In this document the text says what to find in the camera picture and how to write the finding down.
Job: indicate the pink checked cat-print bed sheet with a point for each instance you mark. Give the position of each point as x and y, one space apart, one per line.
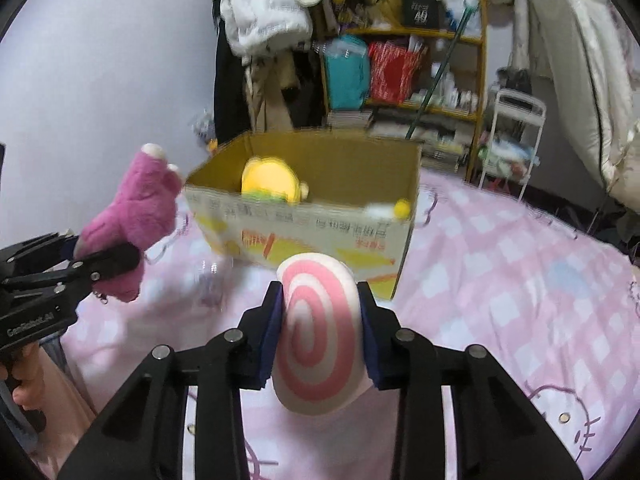
500 285

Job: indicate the beige garment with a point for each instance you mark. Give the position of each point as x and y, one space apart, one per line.
267 95

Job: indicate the pink swirl plush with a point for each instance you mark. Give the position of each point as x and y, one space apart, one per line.
320 335

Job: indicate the plastic bag of toys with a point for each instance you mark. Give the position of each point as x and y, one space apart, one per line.
205 132

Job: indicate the dark cloth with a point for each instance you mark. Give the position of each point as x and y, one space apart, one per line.
305 95

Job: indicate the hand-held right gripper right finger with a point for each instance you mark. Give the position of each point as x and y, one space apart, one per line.
377 355

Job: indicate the cardboard box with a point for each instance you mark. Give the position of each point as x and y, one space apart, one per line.
320 230

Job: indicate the stack of books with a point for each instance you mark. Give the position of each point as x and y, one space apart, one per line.
350 119

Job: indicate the row of small bottles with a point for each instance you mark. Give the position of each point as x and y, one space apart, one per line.
457 92

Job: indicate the black bag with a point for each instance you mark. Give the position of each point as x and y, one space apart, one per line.
515 80

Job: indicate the green pole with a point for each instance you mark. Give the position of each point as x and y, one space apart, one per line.
440 70

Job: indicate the stack of papers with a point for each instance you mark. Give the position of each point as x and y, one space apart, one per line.
440 142

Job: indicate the black box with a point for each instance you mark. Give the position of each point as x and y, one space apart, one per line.
422 10

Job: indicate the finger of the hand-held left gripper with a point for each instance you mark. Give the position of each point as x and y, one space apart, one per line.
110 262
35 249

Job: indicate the teal bag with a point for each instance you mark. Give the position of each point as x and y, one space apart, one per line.
346 75

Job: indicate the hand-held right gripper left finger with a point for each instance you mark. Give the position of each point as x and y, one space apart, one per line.
267 340

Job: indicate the person's left forearm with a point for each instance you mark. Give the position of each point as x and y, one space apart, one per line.
70 405

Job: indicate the yellow plush toy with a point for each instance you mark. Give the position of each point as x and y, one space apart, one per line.
272 177

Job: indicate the colourful printed bag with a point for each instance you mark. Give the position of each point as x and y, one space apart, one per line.
360 5

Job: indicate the person's left hand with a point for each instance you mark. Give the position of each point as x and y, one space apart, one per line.
27 396

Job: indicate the white trolley cart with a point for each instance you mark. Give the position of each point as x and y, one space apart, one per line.
517 105

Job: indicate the red patterned bag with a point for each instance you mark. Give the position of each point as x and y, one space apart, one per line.
395 72

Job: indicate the wooden shelf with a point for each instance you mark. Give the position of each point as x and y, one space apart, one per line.
482 85

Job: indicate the white puffer jacket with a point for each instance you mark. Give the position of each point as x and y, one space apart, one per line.
260 15

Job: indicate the black coat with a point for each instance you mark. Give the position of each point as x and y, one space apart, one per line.
230 85

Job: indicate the white-haired plush doll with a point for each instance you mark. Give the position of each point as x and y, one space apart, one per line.
395 208

